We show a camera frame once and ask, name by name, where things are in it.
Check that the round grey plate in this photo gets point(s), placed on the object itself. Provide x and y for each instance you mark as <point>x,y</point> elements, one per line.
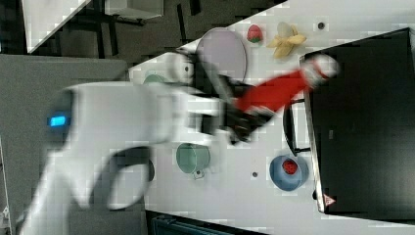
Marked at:
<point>225,49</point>

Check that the toy strawberry on table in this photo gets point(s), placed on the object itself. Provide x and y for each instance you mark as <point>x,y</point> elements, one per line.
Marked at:
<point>254,34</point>

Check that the peeled toy banana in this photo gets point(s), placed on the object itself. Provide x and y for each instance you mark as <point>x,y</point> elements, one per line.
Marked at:
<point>285,40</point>

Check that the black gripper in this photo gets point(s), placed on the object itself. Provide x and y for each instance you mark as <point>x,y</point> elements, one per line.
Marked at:
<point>241,124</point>

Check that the blue bowl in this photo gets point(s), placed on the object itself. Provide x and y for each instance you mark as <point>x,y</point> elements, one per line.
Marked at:
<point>283,180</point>

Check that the green perforated colander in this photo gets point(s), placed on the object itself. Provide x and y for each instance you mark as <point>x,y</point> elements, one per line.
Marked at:
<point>155,78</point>

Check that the green cup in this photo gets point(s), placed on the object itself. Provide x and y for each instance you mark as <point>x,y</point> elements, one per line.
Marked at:
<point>193,159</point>

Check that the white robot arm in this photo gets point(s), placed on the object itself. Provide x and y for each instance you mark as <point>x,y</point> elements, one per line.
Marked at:
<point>100,135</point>

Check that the toy strawberry in bowl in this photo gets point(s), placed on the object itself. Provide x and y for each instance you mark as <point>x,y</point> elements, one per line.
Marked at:
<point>290,167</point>

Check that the red ketchup bottle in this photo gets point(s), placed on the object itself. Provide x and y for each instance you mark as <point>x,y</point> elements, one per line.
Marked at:
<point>276,92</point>

